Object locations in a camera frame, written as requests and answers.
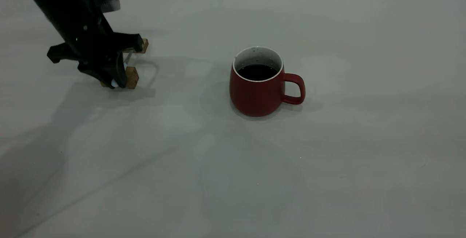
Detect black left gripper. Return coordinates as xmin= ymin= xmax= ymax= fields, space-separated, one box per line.
xmin=47 ymin=32 xmax=144 ymax=90

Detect white-handled metal spoon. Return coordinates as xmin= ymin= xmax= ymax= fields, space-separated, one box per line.
xmin=111 ymin=52 xmax=132 ymax=88

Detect red ceramic mug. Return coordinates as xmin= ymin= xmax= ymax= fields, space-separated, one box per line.
xmin=229 ymin=46 xmax=306 ymax=118

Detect arched wooden block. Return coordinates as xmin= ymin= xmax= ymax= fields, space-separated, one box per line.
xmin=100 ymin=66 xmax=140 ymax=90

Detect flat wooden block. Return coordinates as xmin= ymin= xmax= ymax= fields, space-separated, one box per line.
xmin=123 ymin=38 xmax=149 ymax=54

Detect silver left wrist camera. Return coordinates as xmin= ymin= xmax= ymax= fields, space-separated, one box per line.
xmin=95 ymin=0 xmax=121 ymax=13

